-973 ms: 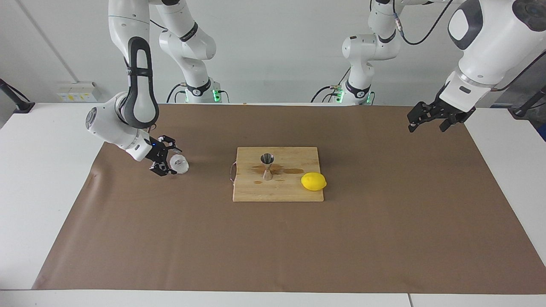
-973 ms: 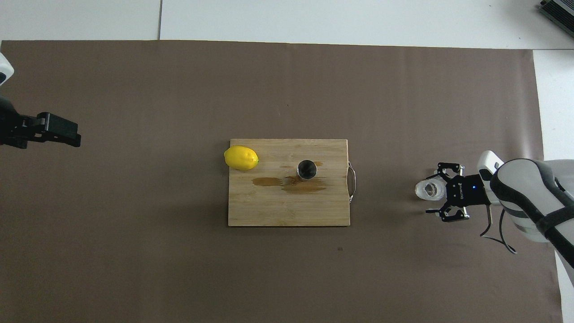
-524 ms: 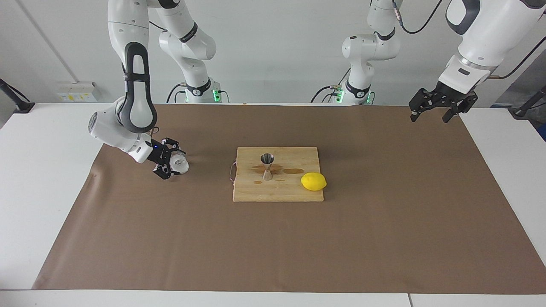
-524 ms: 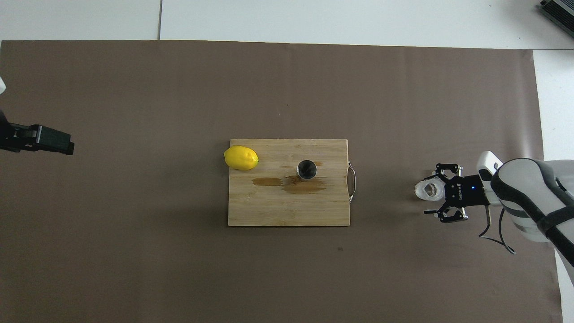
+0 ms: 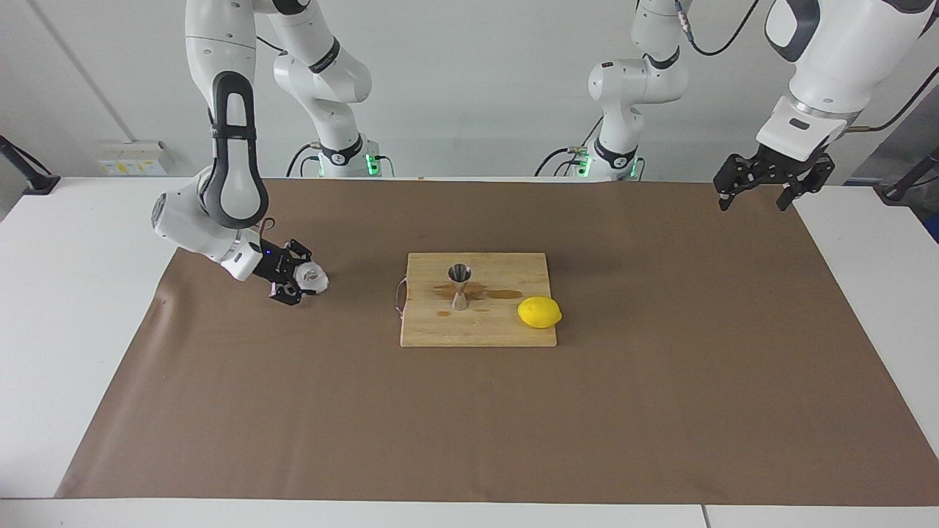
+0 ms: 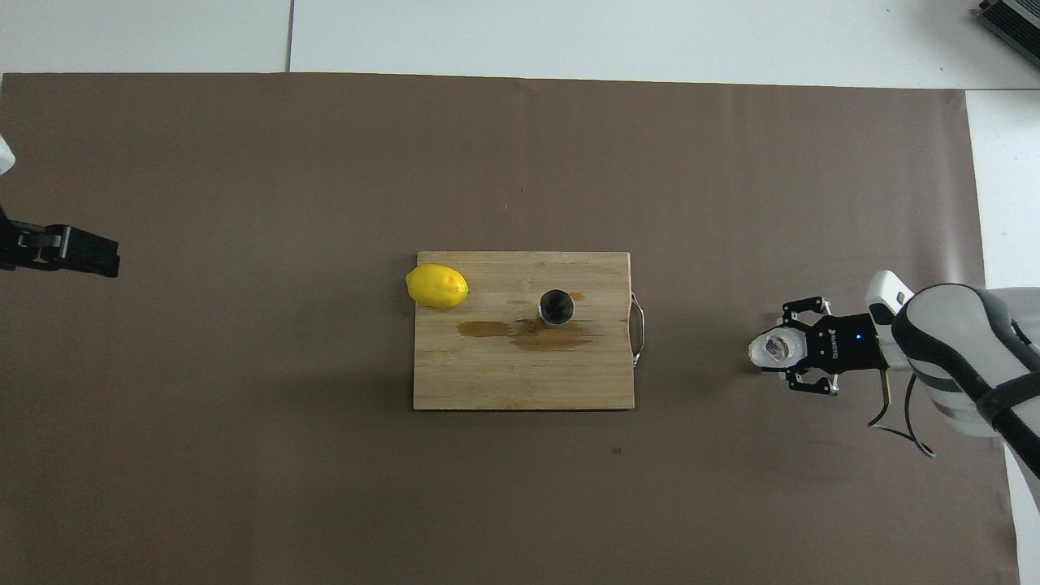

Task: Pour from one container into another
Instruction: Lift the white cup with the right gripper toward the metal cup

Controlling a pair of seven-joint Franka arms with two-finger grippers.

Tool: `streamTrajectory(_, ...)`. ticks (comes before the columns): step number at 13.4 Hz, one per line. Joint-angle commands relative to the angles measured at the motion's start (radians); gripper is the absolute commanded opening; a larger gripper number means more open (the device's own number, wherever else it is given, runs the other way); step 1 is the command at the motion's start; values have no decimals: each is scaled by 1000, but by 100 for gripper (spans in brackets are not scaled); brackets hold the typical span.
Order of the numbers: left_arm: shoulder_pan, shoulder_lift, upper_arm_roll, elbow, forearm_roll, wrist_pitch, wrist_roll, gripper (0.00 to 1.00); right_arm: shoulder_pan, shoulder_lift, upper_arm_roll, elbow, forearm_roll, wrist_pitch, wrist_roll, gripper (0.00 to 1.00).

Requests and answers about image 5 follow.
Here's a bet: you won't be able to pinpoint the black right base cables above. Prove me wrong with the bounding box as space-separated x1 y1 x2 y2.
286 143 324 178

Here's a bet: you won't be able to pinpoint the yellow lemon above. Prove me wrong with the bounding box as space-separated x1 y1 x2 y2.
517 296 563 329

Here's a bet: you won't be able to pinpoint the black base cables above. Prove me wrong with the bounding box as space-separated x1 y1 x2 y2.
534 117 591 177
286 143 324 178

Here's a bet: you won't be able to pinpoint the black clamp stand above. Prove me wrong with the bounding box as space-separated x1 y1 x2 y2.
0 136 61 196
877 147 939 205

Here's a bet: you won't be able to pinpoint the black left base cables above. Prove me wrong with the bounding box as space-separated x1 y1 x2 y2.
534 117 591 177

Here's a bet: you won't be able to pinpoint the brown table mat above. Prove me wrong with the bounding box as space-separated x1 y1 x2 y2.
55 178 939 507

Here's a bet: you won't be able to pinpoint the wooden cutting board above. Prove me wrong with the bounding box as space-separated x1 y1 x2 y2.
396 253 558 348

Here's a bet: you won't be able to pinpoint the clear textured glass cup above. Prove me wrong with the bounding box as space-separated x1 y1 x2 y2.
293 263 330 296

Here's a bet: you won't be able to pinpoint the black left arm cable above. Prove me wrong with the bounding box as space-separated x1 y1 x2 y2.
675 0 939 134

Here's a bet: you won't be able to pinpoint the white wall socket strip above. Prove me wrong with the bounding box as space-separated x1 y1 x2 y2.
98 141 171 177

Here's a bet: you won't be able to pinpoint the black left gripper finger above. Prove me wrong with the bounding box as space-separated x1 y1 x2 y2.
715 153 760 213
776 153 836 212

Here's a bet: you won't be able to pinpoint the steel cocktail jigger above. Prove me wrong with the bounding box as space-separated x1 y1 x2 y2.
447 263 473 312

